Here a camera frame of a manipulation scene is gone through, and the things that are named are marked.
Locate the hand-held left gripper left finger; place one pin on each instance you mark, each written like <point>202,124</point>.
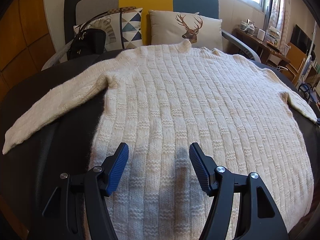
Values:
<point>118,170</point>

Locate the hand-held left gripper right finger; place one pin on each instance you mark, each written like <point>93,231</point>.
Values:
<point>200,170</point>

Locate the white knit sweater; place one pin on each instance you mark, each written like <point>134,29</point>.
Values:
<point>187,92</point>

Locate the dark blue wheel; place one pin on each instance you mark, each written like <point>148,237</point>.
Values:
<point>300,87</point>

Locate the black handbag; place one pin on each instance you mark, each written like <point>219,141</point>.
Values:
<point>86,43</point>

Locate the wooden side desk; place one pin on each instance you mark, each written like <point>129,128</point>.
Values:
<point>265,50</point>

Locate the triangle pattern pillow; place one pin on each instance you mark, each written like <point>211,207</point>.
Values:
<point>130,27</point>

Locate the deer print pillow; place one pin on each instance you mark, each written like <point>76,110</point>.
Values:
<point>170,27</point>

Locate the white box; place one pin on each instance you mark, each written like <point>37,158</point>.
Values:
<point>261,35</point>

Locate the wooden chair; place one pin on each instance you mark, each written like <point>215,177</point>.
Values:
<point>295,55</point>

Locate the glass jar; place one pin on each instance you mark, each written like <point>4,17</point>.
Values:
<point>243,27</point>

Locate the stack of books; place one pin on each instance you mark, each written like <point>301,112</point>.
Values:
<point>273,37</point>

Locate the brown checkered pouch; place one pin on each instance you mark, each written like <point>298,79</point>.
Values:
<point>122,10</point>

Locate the black rolled mat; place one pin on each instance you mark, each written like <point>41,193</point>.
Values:
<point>70,12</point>

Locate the black television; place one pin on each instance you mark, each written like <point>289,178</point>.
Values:
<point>300,38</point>

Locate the orange wooden wardrobe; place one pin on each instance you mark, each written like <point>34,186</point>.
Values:
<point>27,30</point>

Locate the grey yellow blue sofa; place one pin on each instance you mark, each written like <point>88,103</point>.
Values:
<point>190,0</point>

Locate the beige patterned curtain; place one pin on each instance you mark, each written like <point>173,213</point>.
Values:
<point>280,10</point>

